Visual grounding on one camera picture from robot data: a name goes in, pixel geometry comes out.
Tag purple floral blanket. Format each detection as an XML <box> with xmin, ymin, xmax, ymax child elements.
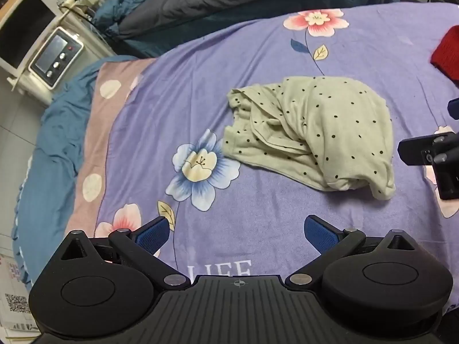
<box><xmin>64</xmin><ymin>2</ymin><xmax>459</xmax><ymax>307</ymax></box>

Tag printed paper sheets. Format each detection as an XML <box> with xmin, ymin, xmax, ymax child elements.
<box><xmin>0</xmin><ymin>254</ymin><xmax>41</xmax><ymax>341</ymax></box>

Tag dark teal bed sheet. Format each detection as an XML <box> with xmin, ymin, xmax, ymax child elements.
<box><xmin>122</xmin><ymin>0</ymin><xmax>400</xmax><ymax>58</ymax></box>

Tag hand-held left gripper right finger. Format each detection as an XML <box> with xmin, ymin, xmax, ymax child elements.
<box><xmin>285</xmin><ymin>215</ymin><xmax>418</xmax><ymax>290</ymax></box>

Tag white framed monitor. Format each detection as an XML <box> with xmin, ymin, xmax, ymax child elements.
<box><xmin>0</xmin><ymin>0</ymin><xmax>62</xmax><ymax>81</ymax></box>

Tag green polka dot shirt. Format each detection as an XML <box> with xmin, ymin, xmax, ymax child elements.
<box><xmin>221</xmin><ymin>75</ymin><xmax>396</xmax><ymax>201</ymax></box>

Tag blue bed sheet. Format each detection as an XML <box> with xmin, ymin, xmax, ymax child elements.
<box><xmin>11</xmin><ymin>55</ymin><xmax>144</xmax><ymax>294</ymax></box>

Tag red knit cloth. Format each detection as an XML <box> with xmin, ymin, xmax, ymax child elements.
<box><xmin>430</xmin><ymin>25</ymin><xmax>459</xmax><ymax>88</ymax></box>

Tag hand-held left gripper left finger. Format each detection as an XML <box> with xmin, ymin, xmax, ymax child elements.
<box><xmin>59</xmin><ymin>216</ymin><xmax>191</xmax><ymax>291</ymax></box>

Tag beige device with knob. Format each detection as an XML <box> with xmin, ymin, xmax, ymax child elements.
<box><xmin>58</xmin><ymin>0</ymin><xmax>107</xmax><ymax>12</ymax></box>

